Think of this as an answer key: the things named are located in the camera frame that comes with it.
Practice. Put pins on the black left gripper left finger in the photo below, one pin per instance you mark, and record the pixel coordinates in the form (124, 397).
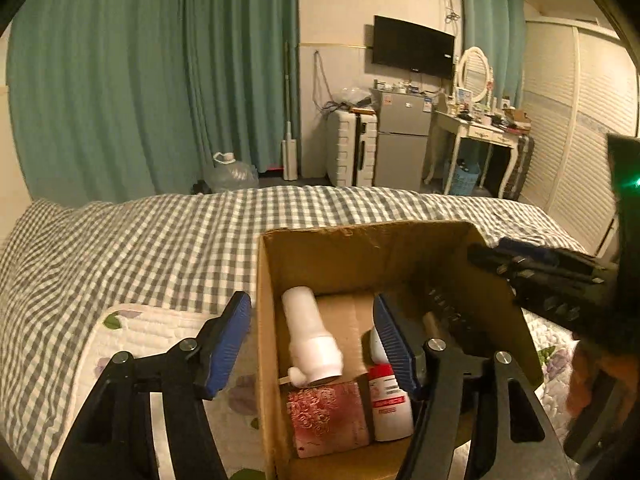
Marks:
(215, 349)

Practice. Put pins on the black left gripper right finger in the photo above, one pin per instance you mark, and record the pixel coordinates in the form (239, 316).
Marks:
(512, 437)

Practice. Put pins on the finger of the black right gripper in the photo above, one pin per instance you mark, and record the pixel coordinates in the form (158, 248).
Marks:
(560, 258)
(522, 268)

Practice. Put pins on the white bottle red cap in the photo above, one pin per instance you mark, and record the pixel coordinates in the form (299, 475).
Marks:
(390, 405)

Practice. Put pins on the red rose tin box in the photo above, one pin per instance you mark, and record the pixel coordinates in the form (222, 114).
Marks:
(327, 420)

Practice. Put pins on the white pump bottle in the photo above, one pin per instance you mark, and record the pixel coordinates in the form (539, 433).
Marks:
(315, 356)

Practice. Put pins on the right hand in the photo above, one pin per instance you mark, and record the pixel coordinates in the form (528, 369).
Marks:
(586, 366)

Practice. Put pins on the blue laundry basket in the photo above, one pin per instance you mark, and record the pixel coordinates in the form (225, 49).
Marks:
(464, 178)

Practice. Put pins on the black striped suitcase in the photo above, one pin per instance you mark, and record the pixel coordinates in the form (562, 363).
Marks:
(517, 177)

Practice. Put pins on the white dressing table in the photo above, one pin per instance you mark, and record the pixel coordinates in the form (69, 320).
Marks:
(482, 139)

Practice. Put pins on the grey checkered bed sheet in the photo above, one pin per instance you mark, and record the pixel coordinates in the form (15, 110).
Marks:
(62, 268)

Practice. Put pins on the white louvered wardrobe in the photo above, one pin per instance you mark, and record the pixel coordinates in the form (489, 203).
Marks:
(579, 85)

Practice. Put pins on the brown cardboard box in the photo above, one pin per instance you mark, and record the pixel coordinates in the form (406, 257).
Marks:
(329, 277)

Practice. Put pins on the silver mini fridge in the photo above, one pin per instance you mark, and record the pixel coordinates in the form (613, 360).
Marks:
(404, 123)

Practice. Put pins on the oval white vanity mirror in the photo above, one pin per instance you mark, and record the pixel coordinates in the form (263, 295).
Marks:
(473, 78)

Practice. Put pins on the white suitcase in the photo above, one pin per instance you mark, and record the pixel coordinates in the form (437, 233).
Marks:
(351, 147)

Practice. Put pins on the small teal curtain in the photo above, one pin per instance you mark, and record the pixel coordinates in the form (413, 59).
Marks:
(498, 27)

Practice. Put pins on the white flat mop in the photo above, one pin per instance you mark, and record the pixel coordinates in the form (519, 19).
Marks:
(289, 146)

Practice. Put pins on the clear water jug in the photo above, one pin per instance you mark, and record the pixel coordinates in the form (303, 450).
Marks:
(229, 174)

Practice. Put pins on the large teal curtain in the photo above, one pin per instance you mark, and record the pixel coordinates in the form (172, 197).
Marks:
(120, 99)

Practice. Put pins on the black wall television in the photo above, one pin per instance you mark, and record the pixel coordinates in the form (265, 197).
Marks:
(412, 47)

